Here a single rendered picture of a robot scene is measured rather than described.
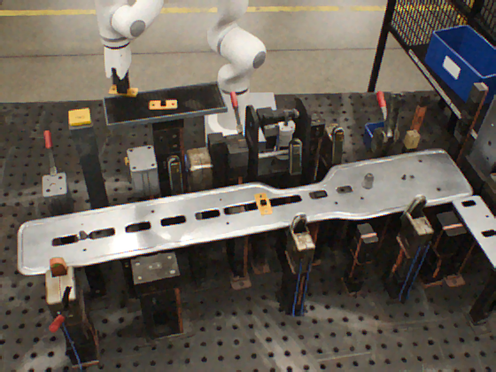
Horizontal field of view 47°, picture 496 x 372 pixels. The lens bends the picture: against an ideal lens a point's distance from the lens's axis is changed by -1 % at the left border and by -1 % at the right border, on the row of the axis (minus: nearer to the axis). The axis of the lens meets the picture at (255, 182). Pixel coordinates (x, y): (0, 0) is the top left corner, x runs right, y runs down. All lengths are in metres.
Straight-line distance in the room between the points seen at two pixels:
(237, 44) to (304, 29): 2.41
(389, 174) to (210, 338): 0.76
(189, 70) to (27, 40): 1.19
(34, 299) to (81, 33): 2.73
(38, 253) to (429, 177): 1.20
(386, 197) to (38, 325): 1.14
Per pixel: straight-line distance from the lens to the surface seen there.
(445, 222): 1.84
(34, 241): 1.73
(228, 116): 2.21
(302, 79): 3.89
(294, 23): 4.45
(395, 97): 1.86
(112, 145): 2.38
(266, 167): 1.89
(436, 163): 1.98
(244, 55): 1.99
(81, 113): 1.83
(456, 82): 2.24
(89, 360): 1.81
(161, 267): 1.57
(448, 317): 1.99
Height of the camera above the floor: 2.31
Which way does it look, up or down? 47 degrees down
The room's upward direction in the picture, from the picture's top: 4 degrees clockwise
